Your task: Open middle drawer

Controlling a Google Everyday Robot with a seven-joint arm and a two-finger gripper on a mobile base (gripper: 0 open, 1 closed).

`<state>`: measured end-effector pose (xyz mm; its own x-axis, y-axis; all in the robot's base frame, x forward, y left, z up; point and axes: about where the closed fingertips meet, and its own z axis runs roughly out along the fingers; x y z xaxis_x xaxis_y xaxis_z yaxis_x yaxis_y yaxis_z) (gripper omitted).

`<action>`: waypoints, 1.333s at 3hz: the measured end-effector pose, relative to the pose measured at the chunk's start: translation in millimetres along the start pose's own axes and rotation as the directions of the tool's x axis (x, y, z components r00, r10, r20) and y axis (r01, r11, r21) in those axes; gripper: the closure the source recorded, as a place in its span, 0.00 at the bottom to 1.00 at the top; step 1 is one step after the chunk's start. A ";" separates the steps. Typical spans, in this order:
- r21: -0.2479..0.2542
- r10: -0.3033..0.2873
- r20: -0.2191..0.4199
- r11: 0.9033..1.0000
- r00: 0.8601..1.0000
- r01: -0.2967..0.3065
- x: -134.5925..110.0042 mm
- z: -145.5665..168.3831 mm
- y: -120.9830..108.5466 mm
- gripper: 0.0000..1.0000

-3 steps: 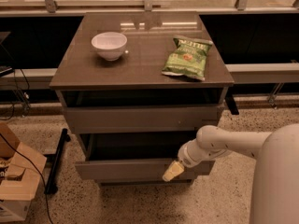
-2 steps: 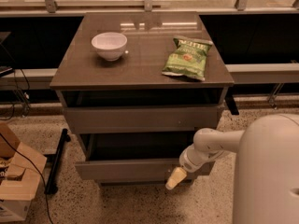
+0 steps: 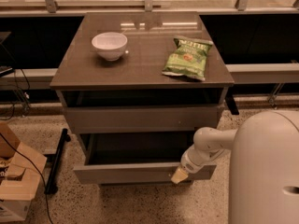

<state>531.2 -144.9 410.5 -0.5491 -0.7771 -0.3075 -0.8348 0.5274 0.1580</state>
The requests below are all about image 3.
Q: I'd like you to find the green chip bag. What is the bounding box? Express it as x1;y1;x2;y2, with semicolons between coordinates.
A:
162;35;213;81

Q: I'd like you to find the grey drawer cabinet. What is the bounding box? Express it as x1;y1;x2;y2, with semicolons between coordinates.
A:
50;11;235;188

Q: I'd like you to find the white ceramic bowl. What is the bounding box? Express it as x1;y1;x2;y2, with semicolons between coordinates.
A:
92;32;128;61

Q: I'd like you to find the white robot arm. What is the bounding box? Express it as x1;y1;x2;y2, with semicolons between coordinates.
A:
171;110;299;224

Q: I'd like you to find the grey drawer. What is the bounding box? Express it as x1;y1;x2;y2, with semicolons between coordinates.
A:
73;131;217;185
64;105;224;134

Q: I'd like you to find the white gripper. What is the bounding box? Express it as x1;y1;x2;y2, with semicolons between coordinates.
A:
171;145;218;184

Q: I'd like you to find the cardboard box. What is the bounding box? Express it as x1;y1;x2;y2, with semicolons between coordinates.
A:
0;123;47;223

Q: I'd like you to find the black stand leg right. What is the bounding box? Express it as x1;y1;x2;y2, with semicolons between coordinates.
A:
225;91;239;115

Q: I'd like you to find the black cable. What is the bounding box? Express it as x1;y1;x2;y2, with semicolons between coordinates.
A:
0;133;54;224

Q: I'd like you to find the grey top drawer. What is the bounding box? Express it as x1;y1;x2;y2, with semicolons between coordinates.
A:
64;105;224;134

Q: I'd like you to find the black metal stand leg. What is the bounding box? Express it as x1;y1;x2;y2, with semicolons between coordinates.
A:
45;128;71;194

